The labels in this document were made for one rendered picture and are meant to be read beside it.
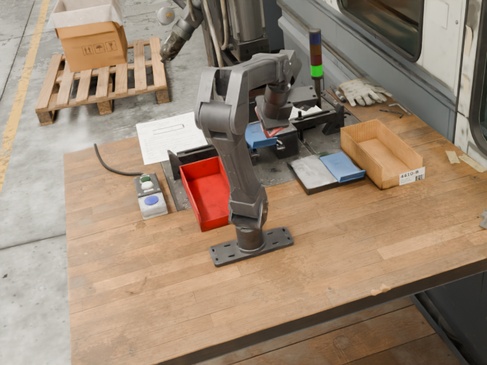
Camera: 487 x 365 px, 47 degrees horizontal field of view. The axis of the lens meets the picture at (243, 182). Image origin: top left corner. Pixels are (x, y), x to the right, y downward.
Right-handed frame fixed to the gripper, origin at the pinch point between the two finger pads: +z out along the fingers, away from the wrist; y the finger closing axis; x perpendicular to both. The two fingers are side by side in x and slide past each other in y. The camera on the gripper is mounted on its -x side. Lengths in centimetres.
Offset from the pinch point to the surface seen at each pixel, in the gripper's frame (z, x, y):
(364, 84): 29, -50, 31
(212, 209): 11.0, 18.2, -14.7
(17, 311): 140, 96, 15
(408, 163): 3.4, -36.6, -15.9
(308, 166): 10.4, -11.5, -7.3
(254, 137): 10.3, 1.1, 5.2
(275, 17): 203, -107, 239
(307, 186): 6.1, -7.6, -15.7
